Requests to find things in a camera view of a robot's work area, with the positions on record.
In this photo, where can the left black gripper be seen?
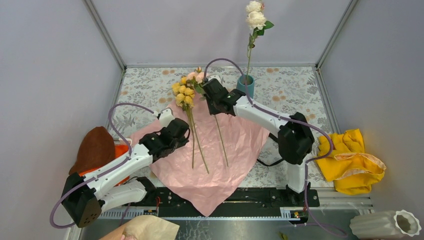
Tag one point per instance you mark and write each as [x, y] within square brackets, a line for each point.
[182, 142]

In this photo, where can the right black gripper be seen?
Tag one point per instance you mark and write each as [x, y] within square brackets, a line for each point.
[212, 111]

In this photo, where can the yellow rose stem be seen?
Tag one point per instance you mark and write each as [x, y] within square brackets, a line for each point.
[184, 92]

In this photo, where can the pink tissue paper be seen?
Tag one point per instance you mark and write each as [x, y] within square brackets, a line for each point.
[231, 146]

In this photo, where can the black ribbon gold lettering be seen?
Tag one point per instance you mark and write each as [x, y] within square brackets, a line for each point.
[269, 155]

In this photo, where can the white rose stem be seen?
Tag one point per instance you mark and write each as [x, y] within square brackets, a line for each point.
[258, 24]

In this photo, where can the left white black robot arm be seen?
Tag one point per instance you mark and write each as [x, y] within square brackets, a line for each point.
[86, 197]

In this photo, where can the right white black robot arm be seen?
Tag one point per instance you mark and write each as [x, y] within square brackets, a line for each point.
[293, 136]

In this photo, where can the teal ceramic vase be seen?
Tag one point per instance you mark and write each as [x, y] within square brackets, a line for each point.
[246, 86]

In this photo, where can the white ribbed vase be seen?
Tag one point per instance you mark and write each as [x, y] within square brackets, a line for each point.
[385, 225]

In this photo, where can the white plastic basket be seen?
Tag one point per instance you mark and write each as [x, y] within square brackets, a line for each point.
[122, 141]

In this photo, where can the orange cloth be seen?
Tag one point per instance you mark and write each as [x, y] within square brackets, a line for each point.
[119, 151]

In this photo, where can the brown cloth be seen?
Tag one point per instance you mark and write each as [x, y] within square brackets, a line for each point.
[96, 150]

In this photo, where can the floral patterned table mat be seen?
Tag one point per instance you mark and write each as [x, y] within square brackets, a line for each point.
[287, 89]

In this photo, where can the brown paper bag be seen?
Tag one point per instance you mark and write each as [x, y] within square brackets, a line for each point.
[144, 227]

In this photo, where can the yellow cloth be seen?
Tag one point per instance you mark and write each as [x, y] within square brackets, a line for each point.
[347, 165]

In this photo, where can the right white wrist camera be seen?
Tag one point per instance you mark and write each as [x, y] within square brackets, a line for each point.
[215, 76]

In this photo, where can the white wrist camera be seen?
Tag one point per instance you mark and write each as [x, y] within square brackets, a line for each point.
[215, 76]
[165, 116]

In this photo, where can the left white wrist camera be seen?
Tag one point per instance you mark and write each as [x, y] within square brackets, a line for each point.
[165, 116]

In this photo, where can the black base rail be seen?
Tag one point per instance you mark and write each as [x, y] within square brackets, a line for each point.
[244, 202]

